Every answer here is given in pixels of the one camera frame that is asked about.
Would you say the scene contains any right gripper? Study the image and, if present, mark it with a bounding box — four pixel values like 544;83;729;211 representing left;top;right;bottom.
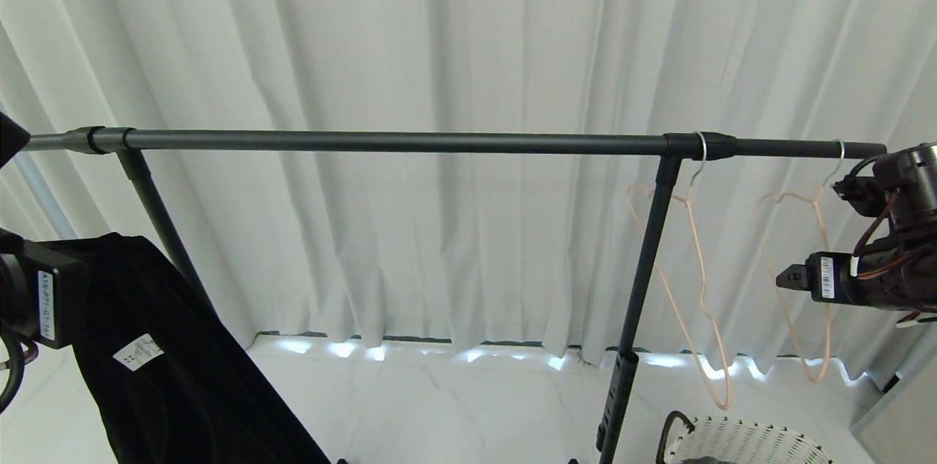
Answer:
776;230;937;313

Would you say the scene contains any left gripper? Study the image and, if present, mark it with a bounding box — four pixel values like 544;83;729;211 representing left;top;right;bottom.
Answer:
0;230;90;350

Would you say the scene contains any pink clothes hanger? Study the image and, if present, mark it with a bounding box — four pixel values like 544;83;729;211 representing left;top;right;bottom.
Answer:
757;140;847;385
627;132;733;411

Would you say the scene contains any black T-shirt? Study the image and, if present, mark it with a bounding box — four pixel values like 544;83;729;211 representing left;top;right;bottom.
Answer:
70;232;332;464

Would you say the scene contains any white laundry basket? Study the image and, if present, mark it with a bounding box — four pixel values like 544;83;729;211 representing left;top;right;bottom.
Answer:
655;411;835;464

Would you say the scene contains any black clothes rack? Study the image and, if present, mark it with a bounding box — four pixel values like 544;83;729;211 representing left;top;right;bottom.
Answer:
26;126;888;464

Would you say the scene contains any pale grey cabinet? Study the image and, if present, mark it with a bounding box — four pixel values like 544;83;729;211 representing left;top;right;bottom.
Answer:
851;343;937;464

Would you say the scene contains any white curtain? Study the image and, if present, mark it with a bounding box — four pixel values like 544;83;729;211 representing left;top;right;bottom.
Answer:
0;0;937;386

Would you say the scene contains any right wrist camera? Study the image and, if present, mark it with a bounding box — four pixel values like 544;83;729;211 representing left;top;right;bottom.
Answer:
833;157;890;220

